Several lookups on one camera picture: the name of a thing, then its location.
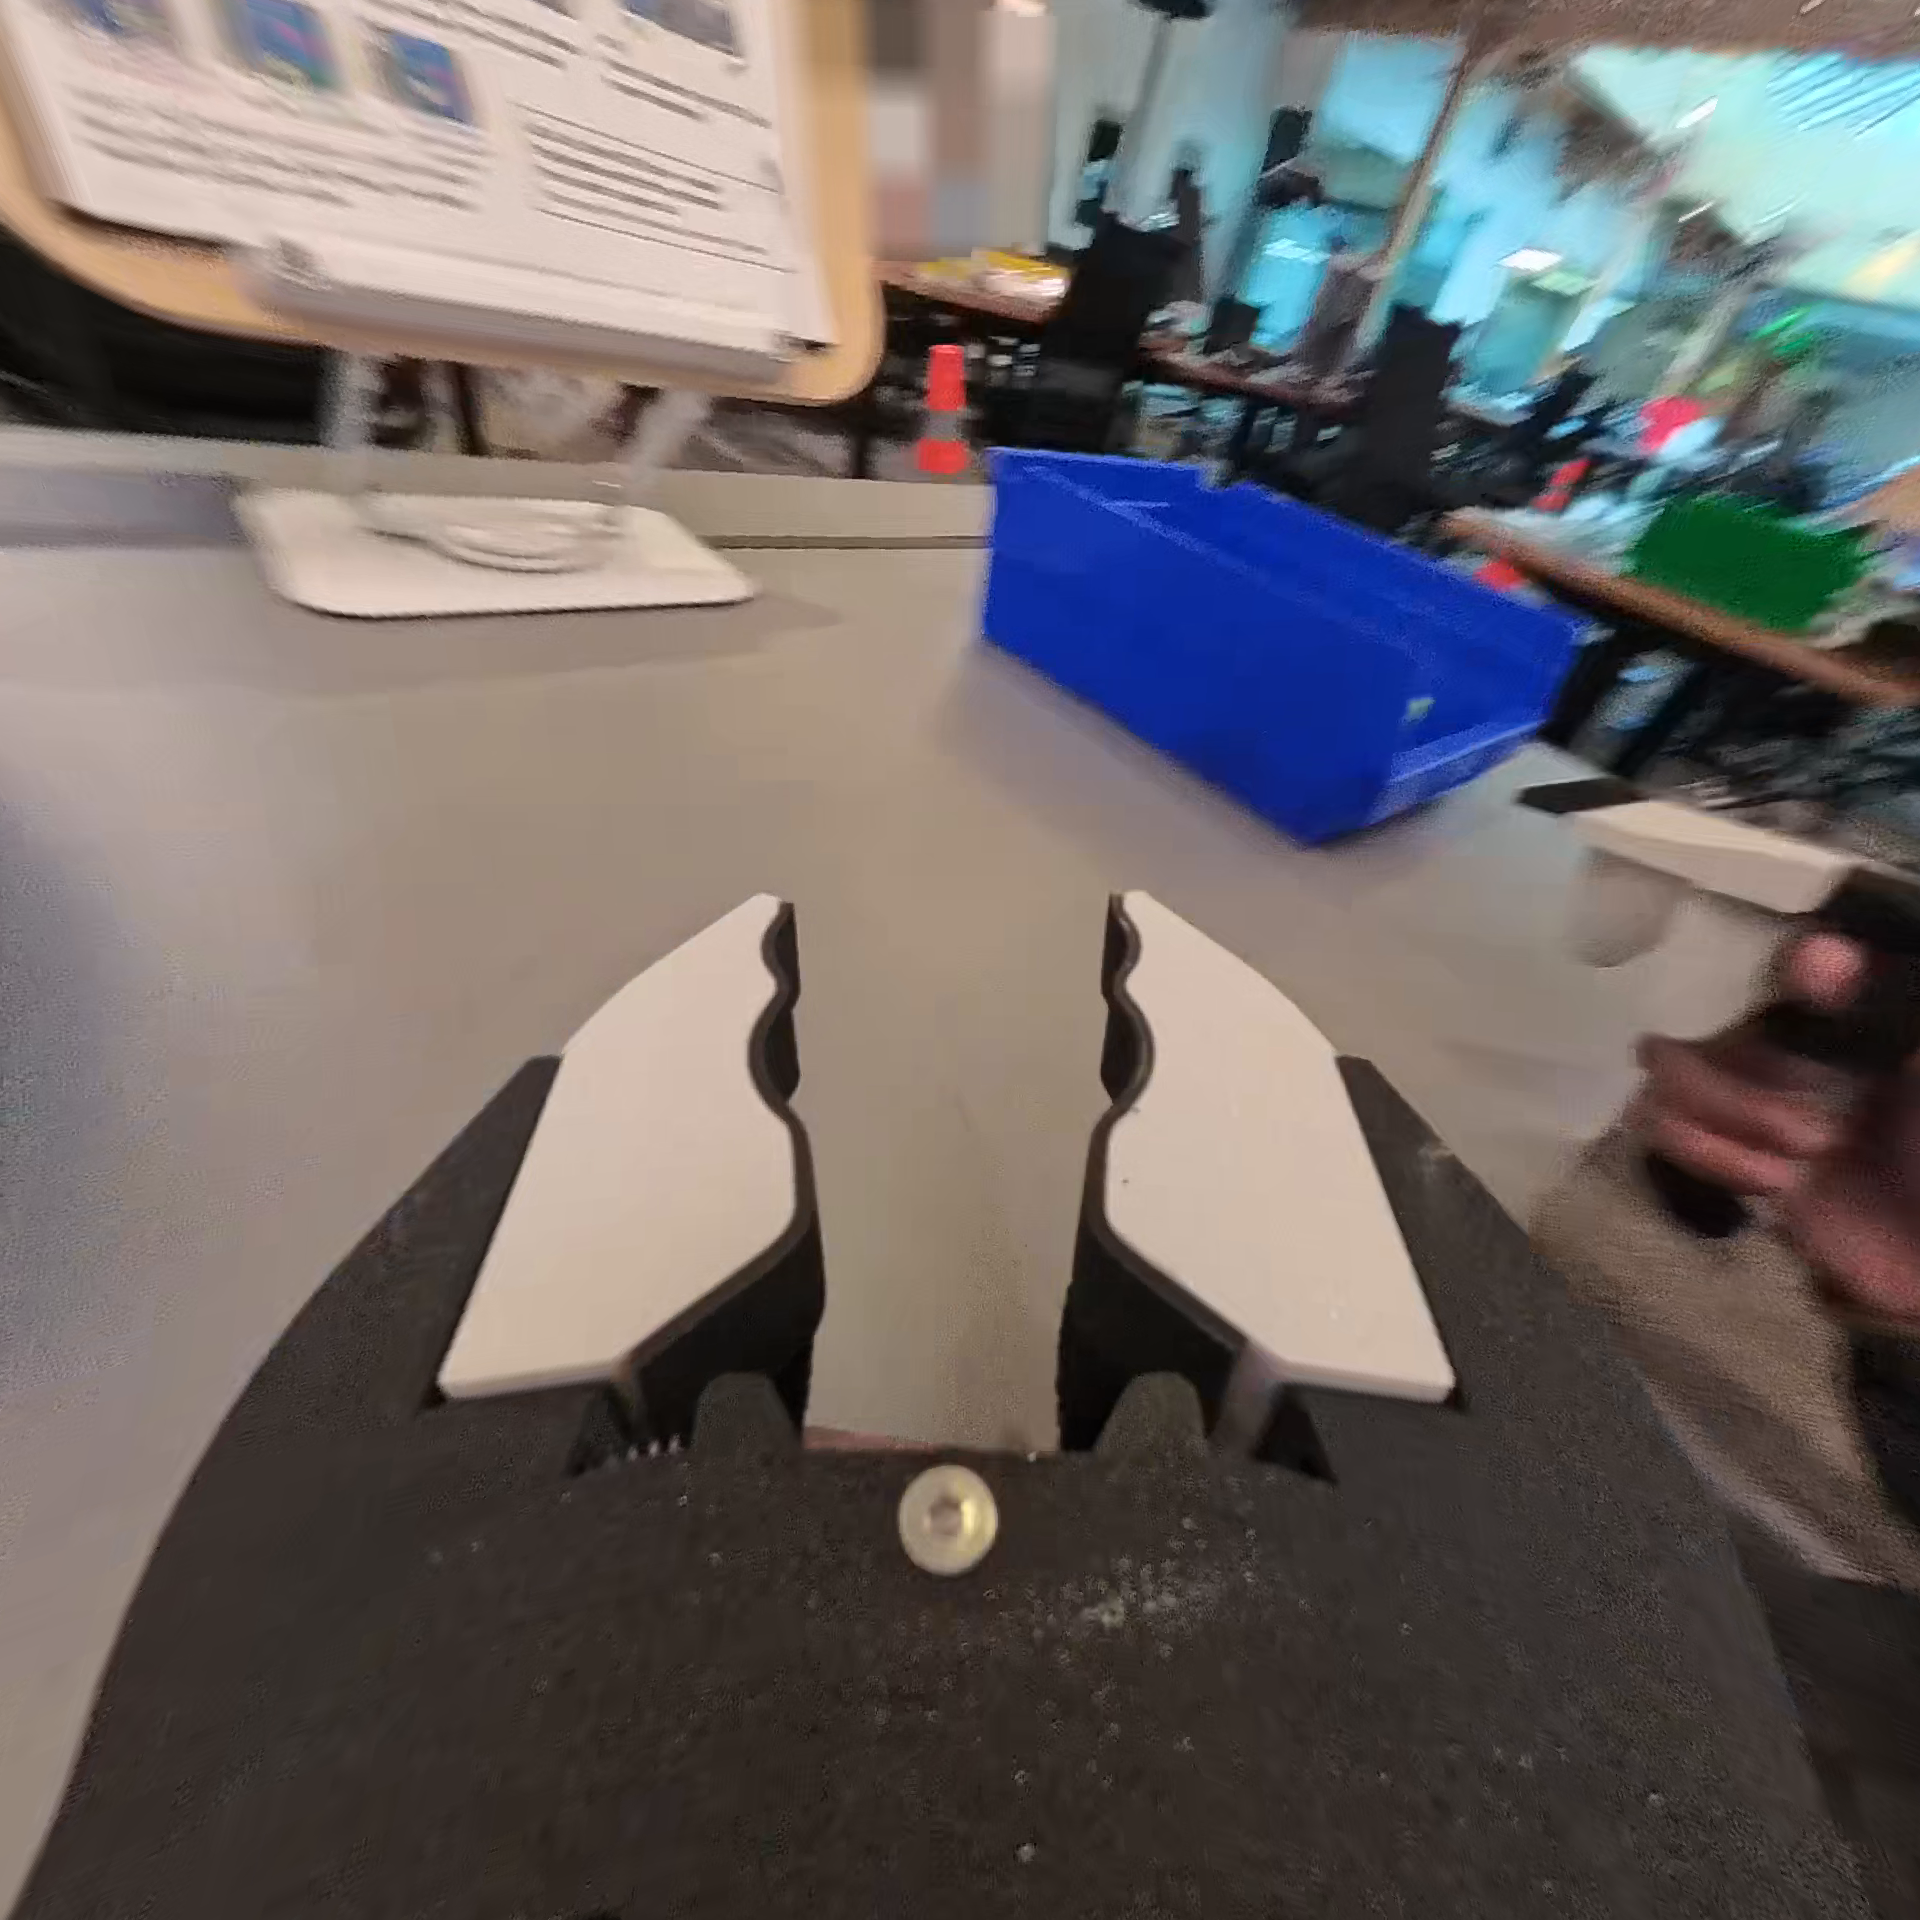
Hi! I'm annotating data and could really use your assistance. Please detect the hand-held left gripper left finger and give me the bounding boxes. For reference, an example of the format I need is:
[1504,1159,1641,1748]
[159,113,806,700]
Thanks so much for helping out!
[435,895,826,1449]

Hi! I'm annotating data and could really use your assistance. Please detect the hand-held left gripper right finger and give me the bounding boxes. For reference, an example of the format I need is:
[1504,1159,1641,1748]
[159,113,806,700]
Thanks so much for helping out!
[1057,890,1460,1454]

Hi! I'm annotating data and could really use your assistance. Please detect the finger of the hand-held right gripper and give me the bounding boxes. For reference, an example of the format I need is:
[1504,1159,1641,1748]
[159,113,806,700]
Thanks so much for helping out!
[1519,775,1861,967]

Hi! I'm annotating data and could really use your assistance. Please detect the blue plastic bin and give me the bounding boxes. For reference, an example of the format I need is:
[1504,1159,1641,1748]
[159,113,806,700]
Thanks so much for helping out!
[983,450,1591,845]

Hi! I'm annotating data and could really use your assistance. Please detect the grey desk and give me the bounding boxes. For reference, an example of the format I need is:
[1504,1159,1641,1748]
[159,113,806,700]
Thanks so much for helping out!
[0,426,1802,1861]

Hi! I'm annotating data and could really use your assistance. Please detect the person's right hand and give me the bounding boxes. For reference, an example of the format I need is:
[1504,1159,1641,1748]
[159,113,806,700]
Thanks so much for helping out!
[1632,931,1920,1321]

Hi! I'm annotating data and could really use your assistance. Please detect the brown table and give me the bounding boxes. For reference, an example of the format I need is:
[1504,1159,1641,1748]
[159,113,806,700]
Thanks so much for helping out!
[1437,508,1920,705]

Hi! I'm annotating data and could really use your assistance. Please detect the green board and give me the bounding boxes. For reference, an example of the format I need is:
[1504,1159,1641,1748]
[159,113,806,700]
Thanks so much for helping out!
[1626,495,1876,633]

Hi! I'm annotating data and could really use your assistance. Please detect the orange traffic cone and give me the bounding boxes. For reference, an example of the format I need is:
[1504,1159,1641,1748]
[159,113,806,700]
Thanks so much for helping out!
[916,345,976,478]

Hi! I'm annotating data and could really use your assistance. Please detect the wooden document stand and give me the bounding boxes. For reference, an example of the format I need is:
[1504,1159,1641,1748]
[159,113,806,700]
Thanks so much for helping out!
[0,0,888,622]

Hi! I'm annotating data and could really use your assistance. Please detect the printed instruction sheet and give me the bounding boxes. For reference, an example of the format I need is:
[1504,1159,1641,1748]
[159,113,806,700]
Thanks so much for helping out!
[0,0,837,359]

